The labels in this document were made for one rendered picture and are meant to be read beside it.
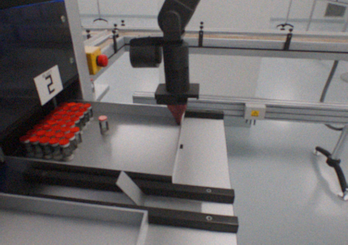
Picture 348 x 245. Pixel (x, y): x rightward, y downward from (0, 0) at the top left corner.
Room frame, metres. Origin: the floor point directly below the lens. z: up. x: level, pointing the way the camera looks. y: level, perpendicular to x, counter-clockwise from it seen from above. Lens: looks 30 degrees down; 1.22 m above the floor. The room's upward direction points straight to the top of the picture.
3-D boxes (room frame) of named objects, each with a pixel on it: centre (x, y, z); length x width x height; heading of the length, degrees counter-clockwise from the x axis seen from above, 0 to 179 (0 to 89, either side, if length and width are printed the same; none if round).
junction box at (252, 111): (1.27, -0.53, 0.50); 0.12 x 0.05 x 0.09; 82
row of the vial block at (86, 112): (0.48, 0.23, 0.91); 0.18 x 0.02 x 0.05; 172
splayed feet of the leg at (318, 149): (1.25, -1.15, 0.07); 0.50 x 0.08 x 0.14; 172
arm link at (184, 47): (0.52, -0.01, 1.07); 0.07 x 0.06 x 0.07; 80
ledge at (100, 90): (0.75, 0.30, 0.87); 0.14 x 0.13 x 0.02; 82
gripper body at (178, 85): (0.51, -0.02, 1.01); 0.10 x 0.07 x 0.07; 82
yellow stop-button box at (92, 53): (0.73, 0.26, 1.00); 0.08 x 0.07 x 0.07; 82
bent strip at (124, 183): (0.28, 0.01, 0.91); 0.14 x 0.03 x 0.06; 82
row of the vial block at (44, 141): (0.48, 0.25, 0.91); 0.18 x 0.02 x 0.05; 172
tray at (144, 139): (0.47, 0.14, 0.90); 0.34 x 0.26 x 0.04; 82
